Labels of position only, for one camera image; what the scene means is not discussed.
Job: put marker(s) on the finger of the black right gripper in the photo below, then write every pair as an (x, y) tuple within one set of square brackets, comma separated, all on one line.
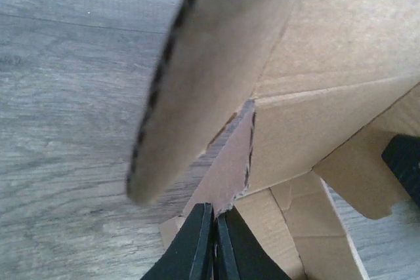
[(401, 156)]

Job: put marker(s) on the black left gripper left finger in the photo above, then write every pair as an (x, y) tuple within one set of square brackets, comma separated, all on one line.
[(190, 255)]

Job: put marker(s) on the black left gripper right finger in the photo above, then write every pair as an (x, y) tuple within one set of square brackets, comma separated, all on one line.
[(238, 254)]

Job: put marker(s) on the brown cardboard box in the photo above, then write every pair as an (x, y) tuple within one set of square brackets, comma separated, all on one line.
[(320, 86)]

